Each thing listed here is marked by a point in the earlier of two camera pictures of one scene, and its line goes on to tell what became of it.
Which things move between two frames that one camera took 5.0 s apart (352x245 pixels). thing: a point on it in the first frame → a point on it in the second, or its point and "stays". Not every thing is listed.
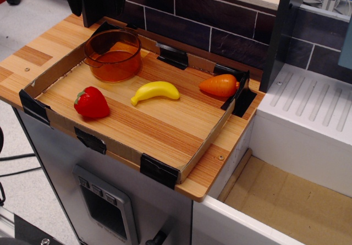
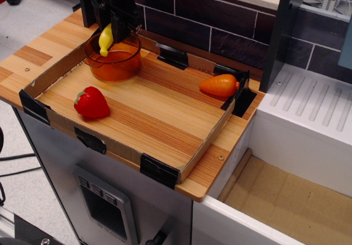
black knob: [158, 240] stays
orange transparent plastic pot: [114, 55] stays
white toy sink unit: [288, 180] stays
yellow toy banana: [155, 88] → [105, 39]
